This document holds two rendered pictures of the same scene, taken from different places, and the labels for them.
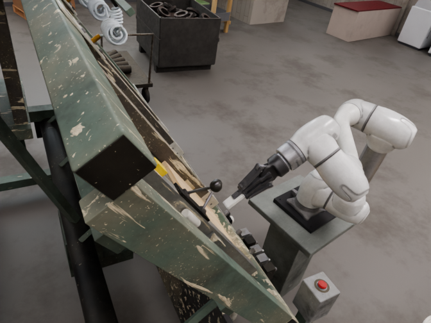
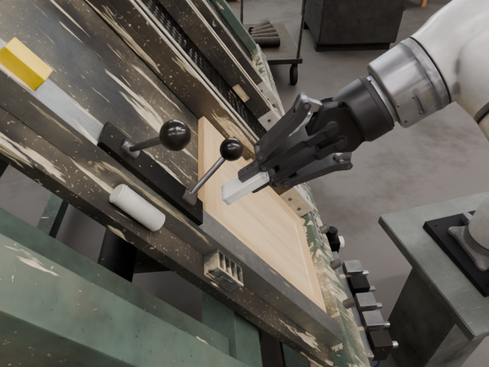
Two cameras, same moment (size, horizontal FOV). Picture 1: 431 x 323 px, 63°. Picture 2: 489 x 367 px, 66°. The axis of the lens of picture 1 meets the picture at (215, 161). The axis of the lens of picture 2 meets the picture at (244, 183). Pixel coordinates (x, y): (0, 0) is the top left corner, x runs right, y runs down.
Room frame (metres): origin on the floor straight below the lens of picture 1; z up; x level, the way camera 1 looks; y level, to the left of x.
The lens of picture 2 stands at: (0.50, -0.26, 1.77)
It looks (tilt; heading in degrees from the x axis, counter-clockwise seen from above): 40 degrees down; 28
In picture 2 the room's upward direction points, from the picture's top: straight up
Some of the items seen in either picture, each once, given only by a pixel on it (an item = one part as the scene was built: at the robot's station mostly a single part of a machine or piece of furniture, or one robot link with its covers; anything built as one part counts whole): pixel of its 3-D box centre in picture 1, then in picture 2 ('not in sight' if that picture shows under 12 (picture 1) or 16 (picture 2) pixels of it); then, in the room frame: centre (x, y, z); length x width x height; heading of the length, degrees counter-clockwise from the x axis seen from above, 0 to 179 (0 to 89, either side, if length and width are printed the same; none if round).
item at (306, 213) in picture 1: (304, 200); (484, 236); (1.65, -0.58, 0.80); 0.22 x 0.18 x 0.06; 40
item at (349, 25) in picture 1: (363, 19); not in sight; (9.35, -3.03, 0.35); 2.02 x 0.65 x 0.69; 134
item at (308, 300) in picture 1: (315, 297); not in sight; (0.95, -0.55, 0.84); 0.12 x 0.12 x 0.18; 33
